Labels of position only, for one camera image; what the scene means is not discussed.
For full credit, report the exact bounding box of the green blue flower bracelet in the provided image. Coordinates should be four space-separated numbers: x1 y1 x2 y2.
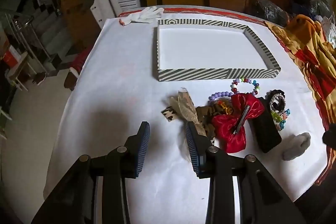
272 109 290 131

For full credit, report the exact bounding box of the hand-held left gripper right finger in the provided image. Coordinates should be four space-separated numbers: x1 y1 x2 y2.
184 122 306 224

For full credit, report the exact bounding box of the white jacket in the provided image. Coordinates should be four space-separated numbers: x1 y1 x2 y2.
91 0 122 30

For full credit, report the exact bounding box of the red patterned table cover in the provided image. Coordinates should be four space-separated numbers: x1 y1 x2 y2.
117 5 265 22

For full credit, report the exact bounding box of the purple bead bracelet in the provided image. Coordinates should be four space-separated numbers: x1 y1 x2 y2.
208 91 234 105

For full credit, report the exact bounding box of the metal stair railing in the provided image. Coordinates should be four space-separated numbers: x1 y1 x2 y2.
10 14 50 75

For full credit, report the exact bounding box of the rainbow bead bracelet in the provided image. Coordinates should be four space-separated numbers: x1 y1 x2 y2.
217 99 234 115

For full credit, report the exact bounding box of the brown scrunchie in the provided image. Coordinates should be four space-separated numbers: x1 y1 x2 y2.
196 102 234 140

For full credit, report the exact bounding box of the multicolour white bead bracelet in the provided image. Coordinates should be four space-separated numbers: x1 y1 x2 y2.
230 77 261 97

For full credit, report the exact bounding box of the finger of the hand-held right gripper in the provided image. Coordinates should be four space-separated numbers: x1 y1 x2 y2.
322 130 336 147

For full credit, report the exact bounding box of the leopard print hair tie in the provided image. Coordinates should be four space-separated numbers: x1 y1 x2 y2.
161 107 175 122

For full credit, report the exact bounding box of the black fabric headband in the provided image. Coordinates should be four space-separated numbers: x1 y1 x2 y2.
248 97 282 153

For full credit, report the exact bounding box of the dark shoe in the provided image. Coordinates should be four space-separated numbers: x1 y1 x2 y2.
33 73 48 85

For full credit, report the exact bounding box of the orange red patterned blanket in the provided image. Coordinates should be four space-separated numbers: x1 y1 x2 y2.
264 14 336 186

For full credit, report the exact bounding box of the white small stool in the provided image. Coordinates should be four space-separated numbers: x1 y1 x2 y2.
7 53 34 92

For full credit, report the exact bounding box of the beige burlap hair bow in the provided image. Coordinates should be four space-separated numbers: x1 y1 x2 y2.
169 88 210 139

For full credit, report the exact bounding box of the striped shallow tray box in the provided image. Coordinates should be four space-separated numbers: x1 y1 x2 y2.
152 18 281 82

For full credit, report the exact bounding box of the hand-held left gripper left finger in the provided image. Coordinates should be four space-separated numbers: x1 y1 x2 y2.
31 121 151 224

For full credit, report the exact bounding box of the white work glove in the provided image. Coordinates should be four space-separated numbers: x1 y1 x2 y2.
119 7 164 26

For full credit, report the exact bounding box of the red box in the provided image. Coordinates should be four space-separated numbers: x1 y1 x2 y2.
3 46 21 67

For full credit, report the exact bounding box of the red satin hair bow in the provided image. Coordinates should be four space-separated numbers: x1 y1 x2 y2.
211 93 265 153

